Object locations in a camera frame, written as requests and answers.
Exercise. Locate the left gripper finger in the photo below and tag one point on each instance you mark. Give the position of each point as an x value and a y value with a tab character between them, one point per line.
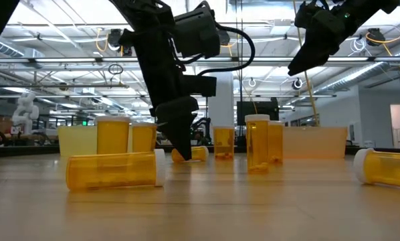
181	134

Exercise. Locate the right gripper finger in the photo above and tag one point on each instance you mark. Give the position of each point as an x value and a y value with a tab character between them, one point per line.
312	57

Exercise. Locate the small orange pill bottle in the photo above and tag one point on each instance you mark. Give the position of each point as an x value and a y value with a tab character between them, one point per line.
387	169
113	170
200	154

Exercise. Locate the small white ball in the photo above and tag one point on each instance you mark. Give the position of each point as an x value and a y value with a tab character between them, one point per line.
257	144

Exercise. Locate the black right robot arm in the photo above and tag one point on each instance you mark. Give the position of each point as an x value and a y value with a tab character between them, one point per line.
370	10

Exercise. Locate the black background robot arm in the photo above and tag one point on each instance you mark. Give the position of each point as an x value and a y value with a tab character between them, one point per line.
200	129

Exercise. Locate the orange translucent plastic bin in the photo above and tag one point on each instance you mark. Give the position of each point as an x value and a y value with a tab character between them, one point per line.
315	142

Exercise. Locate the yellow translucent plastic bin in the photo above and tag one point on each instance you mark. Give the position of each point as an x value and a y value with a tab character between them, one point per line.
76	140

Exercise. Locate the white pillar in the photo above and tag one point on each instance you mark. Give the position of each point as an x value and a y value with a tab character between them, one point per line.
223	107

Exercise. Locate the black monitor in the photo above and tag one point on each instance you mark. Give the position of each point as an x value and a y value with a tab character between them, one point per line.
258	107

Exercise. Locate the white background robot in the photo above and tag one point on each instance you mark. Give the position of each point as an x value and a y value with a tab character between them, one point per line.
25	110

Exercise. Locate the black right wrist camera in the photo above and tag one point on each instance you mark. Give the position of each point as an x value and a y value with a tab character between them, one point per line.
308	15

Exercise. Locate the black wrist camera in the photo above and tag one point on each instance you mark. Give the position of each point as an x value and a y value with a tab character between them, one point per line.
196	30
308	15

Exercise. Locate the silver ventilation duct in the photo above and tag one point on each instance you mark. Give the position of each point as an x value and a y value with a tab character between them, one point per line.
360	72

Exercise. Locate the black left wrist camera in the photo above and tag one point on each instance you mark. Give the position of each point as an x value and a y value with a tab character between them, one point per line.
196	30

